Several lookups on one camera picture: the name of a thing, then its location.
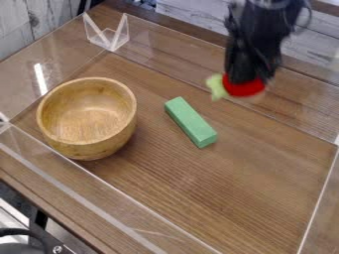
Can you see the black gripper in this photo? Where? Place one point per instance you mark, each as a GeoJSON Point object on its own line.
{"type": "Point", "coordinates": [259, 24]}

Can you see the red plush tomato green stem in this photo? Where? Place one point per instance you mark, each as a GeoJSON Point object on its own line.
{"type": "Point", "coordinates": [223, 88]}

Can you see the green rectangular block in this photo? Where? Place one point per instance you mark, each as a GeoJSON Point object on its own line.
{"type": "Point", "coordinates": [196, 128]}

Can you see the wooden bowl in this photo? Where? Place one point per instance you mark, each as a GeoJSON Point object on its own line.
{"type": "Point", "coordinates": [87, 117]}

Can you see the black metal table bracket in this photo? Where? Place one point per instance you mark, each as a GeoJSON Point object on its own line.
{"type": "Point", "coordinates": [42, 239]}

